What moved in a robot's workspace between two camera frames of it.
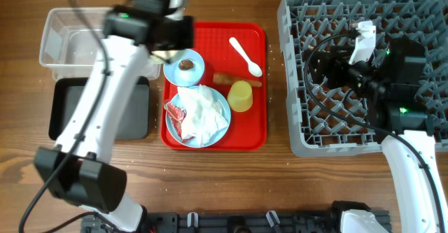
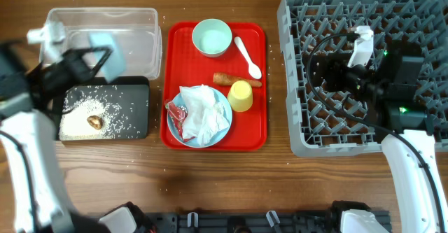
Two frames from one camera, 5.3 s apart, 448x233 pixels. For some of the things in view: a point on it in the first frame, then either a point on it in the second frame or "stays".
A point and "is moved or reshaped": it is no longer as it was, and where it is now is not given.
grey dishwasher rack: [327, 117] stays
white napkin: [204, 117] stays
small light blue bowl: [186, 69] is moved or reshaped
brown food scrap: [185, 64] is moved or reshaped
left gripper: [188, 43] → [66, 66]
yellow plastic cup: [240, 96] stays
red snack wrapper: [176, 115] stays
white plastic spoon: [254, 68] is moved or reshaped
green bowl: [162, 57] → [212, 37]
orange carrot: [226, 78] stays
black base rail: [243, 221] stays
